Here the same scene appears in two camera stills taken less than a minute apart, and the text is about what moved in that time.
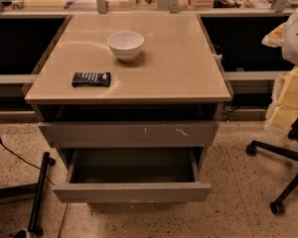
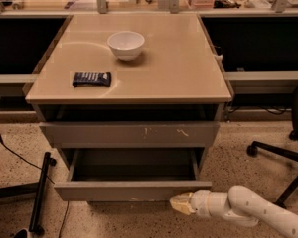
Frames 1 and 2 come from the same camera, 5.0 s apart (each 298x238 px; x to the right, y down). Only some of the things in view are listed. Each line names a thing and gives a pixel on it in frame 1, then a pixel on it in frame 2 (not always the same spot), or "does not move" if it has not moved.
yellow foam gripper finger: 275,38 → 182,202
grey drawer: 133,175 does not move
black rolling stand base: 38,189 does not move
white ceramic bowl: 125,45 does not move
